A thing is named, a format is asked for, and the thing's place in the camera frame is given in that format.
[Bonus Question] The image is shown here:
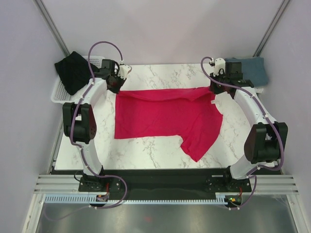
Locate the aluminium corner rail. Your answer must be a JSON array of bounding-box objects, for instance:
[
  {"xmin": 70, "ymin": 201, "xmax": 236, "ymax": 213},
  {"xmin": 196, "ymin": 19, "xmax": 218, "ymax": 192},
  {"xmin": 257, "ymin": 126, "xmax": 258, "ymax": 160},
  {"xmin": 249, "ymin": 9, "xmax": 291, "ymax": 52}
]
[
  {"xmin": 33, "ymin": 0, "xmax": 70, "ymax": 56},
  {"xmin": 253, "ymin": 0, "xmax": 292, "ymax": 57}
]

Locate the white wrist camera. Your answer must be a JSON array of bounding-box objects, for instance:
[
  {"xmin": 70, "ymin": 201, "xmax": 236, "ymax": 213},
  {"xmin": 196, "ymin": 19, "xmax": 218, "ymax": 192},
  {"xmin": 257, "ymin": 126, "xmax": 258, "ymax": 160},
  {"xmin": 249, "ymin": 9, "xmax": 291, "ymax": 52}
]
[
  {"xmin": 118, "ymin": 64, "xmax": 132, "ymax": 80},
  {"xmin": 209, "ymin": 58, "xmax": 225, "ymax": 77}
]

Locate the black t shirt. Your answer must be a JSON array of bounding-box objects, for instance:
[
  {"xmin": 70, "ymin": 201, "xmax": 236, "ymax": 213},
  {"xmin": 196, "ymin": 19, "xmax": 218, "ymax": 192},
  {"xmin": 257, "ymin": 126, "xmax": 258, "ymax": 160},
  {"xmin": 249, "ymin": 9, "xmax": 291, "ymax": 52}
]
[{"xmin": 54, "ymin": 51, "xmax": 92, "ymax": 95}]

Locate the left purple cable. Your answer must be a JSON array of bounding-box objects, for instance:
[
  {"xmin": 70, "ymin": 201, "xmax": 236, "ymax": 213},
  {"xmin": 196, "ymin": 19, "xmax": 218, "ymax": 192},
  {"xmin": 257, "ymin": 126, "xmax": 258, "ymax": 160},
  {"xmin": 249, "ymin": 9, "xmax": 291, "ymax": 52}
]
[{"xmin": 43, "ymin": 41, "xmax": 129, "ymax": 222}]

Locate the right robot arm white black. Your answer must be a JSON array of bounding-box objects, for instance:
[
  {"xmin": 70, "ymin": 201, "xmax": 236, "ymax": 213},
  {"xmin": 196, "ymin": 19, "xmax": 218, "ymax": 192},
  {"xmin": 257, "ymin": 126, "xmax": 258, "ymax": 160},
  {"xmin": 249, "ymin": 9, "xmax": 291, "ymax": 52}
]
[{"xmin": 207, "ymin": 58, "xmax": 288, "ymax": 191}]

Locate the left aluminium corner rail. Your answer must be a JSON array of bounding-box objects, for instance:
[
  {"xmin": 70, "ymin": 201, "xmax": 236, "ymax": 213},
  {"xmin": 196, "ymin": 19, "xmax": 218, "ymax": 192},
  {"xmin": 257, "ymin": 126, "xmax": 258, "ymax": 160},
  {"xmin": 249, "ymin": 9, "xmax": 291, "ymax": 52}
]
[{"xmin": 33, "ymin": 0, "xmax": 70, "ymax": 56}]

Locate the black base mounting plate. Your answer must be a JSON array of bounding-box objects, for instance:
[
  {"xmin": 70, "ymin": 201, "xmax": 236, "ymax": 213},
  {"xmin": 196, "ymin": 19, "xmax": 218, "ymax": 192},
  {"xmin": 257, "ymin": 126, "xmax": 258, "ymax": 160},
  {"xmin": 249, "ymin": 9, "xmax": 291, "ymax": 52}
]
[{"xmin": 78, "ymin": 168, "xmax": 251, "ymax": 200}]

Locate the white perforated plastic basket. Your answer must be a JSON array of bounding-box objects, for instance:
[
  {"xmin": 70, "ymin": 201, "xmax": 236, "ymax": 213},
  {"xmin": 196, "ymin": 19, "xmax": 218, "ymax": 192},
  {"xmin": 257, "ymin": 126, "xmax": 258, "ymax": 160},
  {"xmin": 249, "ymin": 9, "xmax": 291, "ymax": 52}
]
[{"xmin": 51, "ymin": 55, "xmax": 106, "ymax": 106}]

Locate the light blue cable duct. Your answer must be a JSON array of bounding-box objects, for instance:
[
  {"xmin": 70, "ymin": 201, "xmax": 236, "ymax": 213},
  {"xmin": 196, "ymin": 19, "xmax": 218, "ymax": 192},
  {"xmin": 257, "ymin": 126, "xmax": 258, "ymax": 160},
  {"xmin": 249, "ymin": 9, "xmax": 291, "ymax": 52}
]
[{"xmin": 44, "ymin": 194, "xmax": 242, "ymax": 204}]

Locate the red t shirt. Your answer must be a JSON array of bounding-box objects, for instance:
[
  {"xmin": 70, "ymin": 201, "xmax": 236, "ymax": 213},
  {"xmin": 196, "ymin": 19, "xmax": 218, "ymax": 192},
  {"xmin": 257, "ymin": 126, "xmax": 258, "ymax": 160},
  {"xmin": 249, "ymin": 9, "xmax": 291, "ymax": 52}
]
[{"xmin": 114, "ymin": 87, "xmax": 223, "ymax": 162}]

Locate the blue folded t shirt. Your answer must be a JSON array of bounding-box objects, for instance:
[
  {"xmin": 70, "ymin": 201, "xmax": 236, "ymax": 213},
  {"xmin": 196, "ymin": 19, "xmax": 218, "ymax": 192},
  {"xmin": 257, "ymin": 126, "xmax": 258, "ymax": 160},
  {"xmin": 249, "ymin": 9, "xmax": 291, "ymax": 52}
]
[{"xmin": 225, "ymin": 57, "xmax": 269, "ymax": 87}]

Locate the right aluminium corner rail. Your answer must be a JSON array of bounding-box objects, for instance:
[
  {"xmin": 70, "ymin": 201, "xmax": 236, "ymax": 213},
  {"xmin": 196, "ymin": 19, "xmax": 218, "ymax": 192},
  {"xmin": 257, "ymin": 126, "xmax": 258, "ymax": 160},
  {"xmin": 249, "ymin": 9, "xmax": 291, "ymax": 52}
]
[{"xmin": 253, "ymin": 0, "xmax": 292, "ymax": 57}]

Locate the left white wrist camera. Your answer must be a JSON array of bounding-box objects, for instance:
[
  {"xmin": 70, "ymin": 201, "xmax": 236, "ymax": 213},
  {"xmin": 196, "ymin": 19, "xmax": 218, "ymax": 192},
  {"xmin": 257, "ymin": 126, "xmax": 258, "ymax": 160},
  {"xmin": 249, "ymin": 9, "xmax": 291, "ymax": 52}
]
[{"xmin": 118, "ymin": 64, "xmax": 132, "ymax": 80}]

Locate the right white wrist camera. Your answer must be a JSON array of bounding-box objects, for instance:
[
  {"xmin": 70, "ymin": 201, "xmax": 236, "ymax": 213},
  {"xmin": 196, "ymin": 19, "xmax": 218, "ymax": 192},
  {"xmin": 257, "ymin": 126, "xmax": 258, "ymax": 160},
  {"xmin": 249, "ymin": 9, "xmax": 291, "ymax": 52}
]
[{"xmin": 209, "ymin": 58, "xmax": 225, "ymax": 77}]

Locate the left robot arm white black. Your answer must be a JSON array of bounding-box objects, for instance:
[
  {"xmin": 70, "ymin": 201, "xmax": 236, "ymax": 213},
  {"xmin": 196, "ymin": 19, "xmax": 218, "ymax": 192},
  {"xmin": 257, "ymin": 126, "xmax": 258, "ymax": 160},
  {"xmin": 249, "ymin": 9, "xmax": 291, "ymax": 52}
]
[{"xmin": 62, "ymin": 59, "xmax": 132, "ymax": 191}]

